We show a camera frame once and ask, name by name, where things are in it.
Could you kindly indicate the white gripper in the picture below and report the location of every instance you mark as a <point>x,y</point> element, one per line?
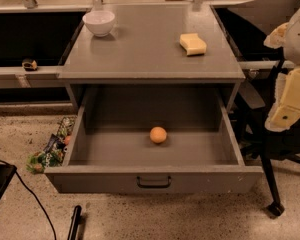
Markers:
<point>299,42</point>

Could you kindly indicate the orange fruit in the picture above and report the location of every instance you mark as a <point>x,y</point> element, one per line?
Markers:
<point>158,135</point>

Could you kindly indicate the grey cabinet counter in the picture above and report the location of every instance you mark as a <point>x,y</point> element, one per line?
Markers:
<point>144,47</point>

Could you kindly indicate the grey open drawer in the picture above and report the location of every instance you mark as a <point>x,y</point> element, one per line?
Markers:
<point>110,145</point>

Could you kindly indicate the black office chair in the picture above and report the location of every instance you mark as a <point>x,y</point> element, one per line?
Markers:
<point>268,106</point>

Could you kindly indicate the yellow sponge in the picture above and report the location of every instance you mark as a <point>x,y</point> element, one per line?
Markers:
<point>192,44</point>

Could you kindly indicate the white ceramic bowl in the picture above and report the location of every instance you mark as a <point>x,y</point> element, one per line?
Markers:
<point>100,22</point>

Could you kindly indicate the small yellow black object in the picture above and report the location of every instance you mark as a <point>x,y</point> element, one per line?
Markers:
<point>29,64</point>

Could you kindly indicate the black cylindrical rod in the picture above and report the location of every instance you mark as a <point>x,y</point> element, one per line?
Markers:
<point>75,220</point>

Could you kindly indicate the black drawer handle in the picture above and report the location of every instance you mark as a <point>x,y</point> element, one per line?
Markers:
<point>153,184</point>

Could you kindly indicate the metal shelf rail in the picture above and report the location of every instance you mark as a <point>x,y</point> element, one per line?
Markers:
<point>18,77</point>

